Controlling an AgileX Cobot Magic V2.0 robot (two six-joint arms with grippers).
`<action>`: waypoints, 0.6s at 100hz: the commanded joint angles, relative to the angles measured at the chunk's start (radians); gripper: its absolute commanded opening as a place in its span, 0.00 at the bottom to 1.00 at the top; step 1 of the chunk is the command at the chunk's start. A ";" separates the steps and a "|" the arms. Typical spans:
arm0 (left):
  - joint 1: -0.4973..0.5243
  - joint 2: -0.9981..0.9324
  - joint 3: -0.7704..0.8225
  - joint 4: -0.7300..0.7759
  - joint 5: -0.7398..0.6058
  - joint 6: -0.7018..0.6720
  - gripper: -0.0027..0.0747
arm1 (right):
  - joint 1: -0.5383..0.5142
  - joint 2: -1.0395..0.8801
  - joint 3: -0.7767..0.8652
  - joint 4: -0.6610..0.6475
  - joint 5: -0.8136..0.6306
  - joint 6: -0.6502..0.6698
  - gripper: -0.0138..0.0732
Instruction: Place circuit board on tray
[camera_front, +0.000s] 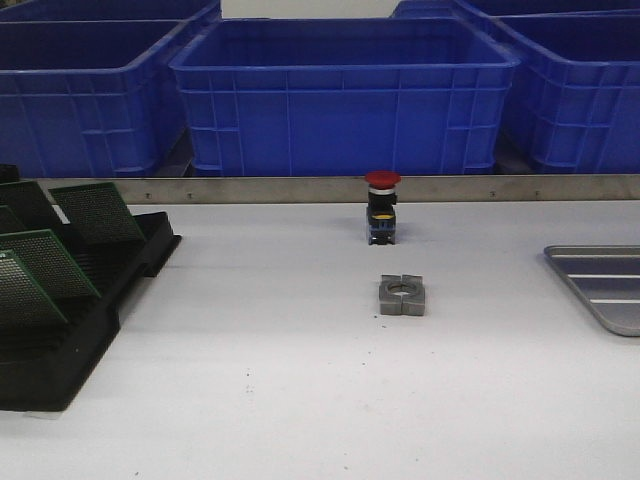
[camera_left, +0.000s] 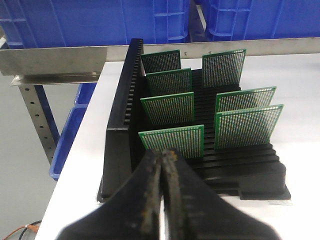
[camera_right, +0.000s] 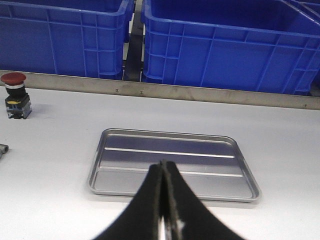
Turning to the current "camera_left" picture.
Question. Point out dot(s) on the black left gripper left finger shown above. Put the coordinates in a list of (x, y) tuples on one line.
[(132, 213)]

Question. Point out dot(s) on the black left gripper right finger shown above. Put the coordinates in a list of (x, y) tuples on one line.
[(195, 212)]

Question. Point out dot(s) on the green perforated circuit board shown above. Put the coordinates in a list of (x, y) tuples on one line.
[(170, 82), (223, 68), (244, 99), (170, 109), (189, 140), (245, 127), (161, 61)]

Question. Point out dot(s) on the black slotted board rack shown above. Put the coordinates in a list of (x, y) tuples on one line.
[(251, 172)]

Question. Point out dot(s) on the small blue plastic bin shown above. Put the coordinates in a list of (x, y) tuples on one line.
[(70, 129)]

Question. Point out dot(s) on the blue plastic crate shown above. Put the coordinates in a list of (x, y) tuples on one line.
[(238, 20), (73, 23)]

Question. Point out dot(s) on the perforated steel frame leg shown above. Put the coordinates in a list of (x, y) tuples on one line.
[(38, 107)]

